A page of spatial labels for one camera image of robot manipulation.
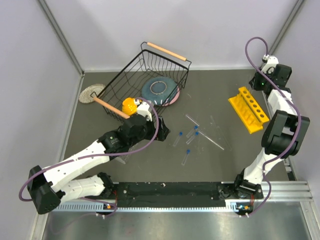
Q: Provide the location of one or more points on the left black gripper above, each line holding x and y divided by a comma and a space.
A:
163, 130

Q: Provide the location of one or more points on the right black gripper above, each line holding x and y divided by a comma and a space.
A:
253, 82

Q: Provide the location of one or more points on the yellow test tube rack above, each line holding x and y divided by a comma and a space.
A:
248, 110

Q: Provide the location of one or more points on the long glass test tube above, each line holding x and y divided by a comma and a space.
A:
211, 139

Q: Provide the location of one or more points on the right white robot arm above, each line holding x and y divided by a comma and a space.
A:
285, 132

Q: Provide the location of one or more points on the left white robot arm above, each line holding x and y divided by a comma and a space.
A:
53, 185

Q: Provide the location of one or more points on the blue capped tube far left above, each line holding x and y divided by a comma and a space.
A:
177, 139

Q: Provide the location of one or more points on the blue capped tube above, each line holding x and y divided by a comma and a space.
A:
194, 136
186, 157
177, 139
192, 131

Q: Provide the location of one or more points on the blue capped tube lower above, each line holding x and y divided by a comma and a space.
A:
186, 157

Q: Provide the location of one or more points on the blue capped tube upper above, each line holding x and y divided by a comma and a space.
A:
192, 131

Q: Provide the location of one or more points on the blue capped tube middle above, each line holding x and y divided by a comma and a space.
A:
194, 136

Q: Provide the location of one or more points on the short glass test tube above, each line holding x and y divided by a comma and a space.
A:
192, 120

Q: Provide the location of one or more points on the pink plate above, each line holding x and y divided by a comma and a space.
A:
174, 99

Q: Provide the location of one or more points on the blue ceramic plate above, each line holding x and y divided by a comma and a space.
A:
159, 90

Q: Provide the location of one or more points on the yellow and brown bowl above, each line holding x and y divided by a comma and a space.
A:
130, 106

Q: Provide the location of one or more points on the clear acrylic tube rack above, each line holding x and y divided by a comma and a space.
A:
123, 158

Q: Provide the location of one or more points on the glass test tube right upper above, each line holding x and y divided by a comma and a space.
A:
213, 122

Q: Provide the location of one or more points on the glass test tube right lower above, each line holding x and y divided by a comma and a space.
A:
223, 140

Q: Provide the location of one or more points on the woven round coaster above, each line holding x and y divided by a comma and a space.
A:
88, 94

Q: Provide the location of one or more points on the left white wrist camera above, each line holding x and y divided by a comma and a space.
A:
143, 108

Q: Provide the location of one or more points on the black wire basket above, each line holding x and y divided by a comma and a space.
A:
155, 74

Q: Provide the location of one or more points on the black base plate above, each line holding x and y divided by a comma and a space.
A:
176, 194

